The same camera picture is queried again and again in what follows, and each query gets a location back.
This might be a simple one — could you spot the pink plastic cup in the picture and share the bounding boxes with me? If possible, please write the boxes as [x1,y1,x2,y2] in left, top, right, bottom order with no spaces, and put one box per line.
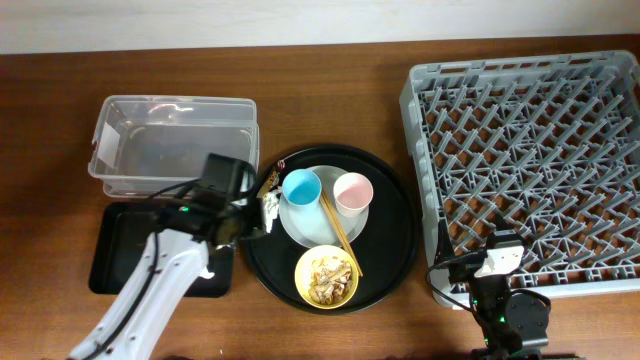
[333,172,374,217]

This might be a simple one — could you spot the grey dishwasher rack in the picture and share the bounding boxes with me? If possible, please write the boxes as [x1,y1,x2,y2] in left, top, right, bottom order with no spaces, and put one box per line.
[399,50,639,298]

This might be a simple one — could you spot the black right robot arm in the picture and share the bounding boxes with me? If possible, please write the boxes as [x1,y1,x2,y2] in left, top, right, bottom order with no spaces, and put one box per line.
[448,229,551,360]

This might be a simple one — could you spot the food scraps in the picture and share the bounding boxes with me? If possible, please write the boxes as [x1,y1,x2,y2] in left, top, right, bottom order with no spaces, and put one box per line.
[308,256,353,305]

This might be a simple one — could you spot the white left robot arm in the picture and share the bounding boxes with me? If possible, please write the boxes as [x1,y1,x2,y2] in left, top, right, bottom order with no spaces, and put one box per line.
[69,153,264,359]

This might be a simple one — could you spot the clear plastic bin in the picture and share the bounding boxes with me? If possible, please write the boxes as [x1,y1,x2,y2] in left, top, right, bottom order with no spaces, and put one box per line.
[88,95,260,198]

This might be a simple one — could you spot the white napkin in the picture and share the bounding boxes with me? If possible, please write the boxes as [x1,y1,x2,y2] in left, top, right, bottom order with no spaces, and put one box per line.
[261,189,281,234]

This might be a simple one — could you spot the light blue plastic cup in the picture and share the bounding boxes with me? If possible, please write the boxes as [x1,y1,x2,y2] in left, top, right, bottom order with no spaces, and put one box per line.
[282,169,322,206]

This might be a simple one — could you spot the grey round plate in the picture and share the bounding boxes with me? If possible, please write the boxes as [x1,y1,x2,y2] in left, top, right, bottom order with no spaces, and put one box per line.
[279,165,369,248]

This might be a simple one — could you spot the brown snack wrapper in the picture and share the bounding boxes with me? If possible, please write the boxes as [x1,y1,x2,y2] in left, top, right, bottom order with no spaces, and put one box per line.
[256,159,285,199]

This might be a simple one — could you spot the yellow bowl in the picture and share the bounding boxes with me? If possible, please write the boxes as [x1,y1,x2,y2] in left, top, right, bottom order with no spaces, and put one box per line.
[294,245,361,310]

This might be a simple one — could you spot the black rectangular tray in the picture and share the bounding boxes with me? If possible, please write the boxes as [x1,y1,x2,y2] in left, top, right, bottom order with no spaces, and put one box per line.
[88,202,235,298]

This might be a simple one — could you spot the black round tray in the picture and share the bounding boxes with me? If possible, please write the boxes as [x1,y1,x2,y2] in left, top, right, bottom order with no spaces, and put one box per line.
[243,145,419,315]

